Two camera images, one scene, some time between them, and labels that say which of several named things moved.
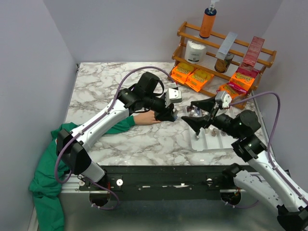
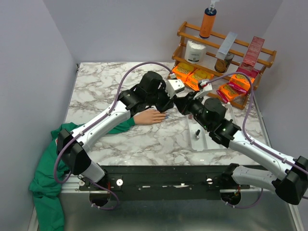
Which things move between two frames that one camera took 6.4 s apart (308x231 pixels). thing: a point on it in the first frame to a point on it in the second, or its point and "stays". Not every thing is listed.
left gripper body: [160, 115] to [163, 102]
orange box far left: [180, 71] stays
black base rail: [160, 182] stays
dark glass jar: [222, 65] stays
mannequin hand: [146, 118] stays
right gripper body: [212, 114] to [190, 106]
